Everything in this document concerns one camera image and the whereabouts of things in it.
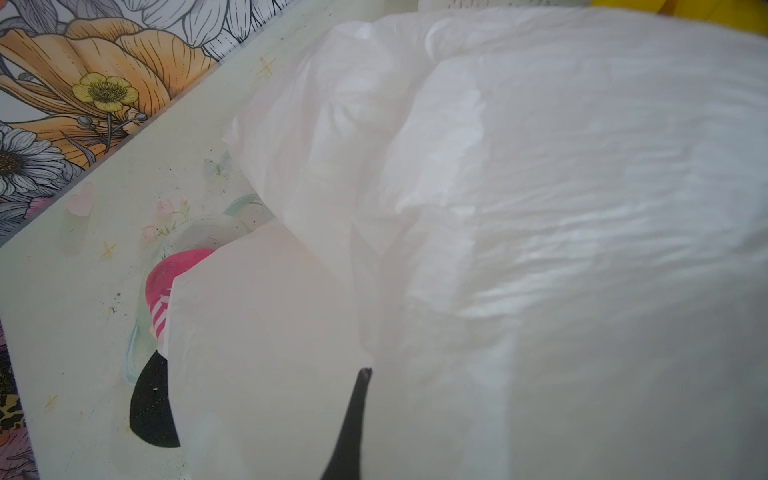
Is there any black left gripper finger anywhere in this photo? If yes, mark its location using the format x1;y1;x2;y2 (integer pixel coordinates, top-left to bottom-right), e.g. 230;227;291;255
321;368;372;480

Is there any white plastic bag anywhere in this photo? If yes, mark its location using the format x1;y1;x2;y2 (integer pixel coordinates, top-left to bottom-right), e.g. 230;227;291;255
167;7;767;479

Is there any yellow toy banana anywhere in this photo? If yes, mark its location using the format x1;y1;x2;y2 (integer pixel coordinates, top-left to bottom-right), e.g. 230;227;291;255
590;0;767;36

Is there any plush doll pink striped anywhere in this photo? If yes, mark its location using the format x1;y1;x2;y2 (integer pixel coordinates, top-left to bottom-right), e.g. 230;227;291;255
129;249;214;448

